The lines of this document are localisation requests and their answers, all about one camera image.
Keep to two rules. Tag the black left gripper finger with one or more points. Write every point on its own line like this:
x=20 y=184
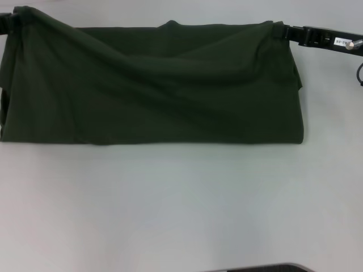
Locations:
x=8 y=22

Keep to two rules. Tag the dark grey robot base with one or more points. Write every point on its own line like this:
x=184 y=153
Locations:
x=269 y=267

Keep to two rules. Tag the dark green printed t-shirt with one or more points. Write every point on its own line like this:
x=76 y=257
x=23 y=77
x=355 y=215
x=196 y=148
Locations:
x=141 y=90

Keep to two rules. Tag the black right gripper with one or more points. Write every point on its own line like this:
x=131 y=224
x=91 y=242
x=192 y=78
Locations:
x=334 y=41

